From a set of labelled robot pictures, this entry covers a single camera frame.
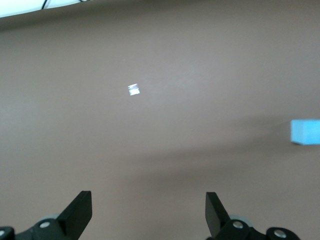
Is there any brown table cover sheet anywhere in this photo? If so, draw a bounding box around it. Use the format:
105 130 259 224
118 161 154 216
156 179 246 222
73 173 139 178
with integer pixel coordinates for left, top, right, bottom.
0 0 320 240

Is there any small clear tape patch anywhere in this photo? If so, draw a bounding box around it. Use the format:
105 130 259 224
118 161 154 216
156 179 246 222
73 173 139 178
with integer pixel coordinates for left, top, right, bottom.
127 83 141 97

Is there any blue foam block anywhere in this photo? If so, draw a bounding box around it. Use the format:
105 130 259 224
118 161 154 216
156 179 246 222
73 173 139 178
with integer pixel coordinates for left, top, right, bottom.
290 119 320 146

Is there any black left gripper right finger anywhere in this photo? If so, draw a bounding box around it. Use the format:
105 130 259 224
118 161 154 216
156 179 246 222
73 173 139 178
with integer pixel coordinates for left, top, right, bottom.
205 191 301 240

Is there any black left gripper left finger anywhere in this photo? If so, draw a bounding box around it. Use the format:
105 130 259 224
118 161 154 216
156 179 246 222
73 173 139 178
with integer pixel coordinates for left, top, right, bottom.
0 190 93 240

